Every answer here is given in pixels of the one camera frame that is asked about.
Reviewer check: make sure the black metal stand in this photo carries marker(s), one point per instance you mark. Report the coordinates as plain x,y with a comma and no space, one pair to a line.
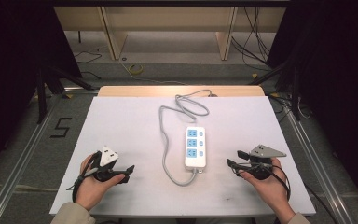
41,99
296,99

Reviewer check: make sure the person's right hand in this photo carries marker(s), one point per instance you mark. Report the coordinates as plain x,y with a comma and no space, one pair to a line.
268,189

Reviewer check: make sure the white power strip blue sockets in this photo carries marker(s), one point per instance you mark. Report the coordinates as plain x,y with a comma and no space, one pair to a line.
195,149

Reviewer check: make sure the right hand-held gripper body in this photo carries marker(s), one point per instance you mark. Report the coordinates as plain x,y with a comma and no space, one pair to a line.
265,151

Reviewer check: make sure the dark power plug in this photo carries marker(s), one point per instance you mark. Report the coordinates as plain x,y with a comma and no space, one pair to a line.
213,95

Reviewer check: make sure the white table board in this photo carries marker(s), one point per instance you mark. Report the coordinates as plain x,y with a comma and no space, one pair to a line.
130,130

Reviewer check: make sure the aluminium floor rail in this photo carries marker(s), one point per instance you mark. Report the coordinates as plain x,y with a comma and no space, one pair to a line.
18,168
318,165

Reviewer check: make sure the black curtain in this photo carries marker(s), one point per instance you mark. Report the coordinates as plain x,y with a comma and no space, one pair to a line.
338,62
9,62

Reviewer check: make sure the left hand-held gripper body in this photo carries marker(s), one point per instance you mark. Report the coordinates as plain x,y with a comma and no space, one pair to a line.
108,157

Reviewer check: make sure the person's left hand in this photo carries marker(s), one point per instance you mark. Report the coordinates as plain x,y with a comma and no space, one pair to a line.
93,189

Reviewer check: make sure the beige wooden desk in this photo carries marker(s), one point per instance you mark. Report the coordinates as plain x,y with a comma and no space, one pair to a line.
167,18

